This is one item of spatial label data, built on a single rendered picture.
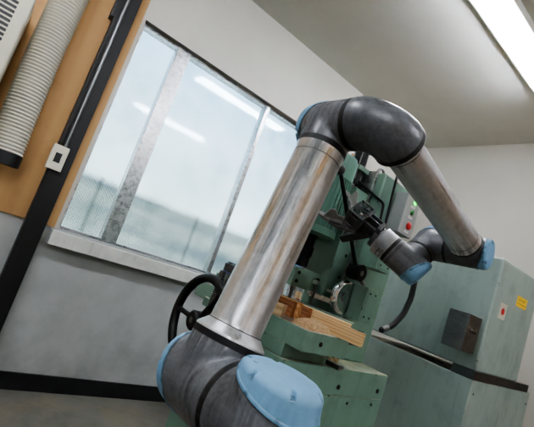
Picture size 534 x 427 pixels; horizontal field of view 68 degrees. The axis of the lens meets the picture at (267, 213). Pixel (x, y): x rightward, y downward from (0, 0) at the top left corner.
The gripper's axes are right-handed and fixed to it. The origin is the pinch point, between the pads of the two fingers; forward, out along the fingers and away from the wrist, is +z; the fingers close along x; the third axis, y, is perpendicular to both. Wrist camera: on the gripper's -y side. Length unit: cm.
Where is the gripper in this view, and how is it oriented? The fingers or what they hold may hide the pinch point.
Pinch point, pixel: (329, 201)
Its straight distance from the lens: 133.7
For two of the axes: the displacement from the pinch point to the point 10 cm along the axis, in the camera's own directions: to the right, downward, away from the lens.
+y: 1.9, -6.1, -7.7
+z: -6.7, -6.6, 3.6
